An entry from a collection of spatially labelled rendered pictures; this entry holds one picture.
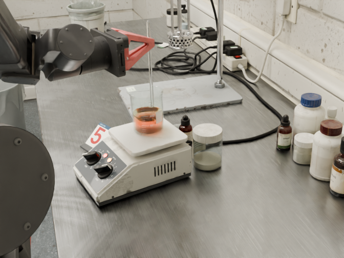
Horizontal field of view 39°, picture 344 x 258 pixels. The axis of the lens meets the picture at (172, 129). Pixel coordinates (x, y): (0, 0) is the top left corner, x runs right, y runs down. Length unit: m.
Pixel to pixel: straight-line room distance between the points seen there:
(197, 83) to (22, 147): 1.19
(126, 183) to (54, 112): 0.45
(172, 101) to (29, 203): 1.07
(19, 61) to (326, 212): 0.56
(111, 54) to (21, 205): 0.64
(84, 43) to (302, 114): 0.50
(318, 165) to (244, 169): 0.14
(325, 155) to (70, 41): 0.51
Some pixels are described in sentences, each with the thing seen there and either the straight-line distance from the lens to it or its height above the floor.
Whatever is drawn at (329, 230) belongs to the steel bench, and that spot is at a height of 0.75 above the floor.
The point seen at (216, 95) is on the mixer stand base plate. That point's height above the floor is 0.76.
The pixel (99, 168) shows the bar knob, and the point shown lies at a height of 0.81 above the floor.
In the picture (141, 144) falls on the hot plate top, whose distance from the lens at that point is 0.91.
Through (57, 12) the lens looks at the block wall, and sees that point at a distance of 3.29.
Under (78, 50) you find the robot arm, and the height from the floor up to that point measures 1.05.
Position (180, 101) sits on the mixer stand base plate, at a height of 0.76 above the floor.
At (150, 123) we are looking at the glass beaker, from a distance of 0.92.
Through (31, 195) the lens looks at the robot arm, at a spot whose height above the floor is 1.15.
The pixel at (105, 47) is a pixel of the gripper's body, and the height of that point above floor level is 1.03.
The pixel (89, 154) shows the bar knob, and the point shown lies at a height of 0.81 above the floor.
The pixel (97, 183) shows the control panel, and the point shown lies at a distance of 0.91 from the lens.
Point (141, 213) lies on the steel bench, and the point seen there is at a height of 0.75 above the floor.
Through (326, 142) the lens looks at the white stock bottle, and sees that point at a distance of 0.95.
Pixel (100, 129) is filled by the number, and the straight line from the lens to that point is 1.11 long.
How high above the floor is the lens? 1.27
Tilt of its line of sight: 27 degrees down
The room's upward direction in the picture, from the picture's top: 2 degrees counter-clockwise
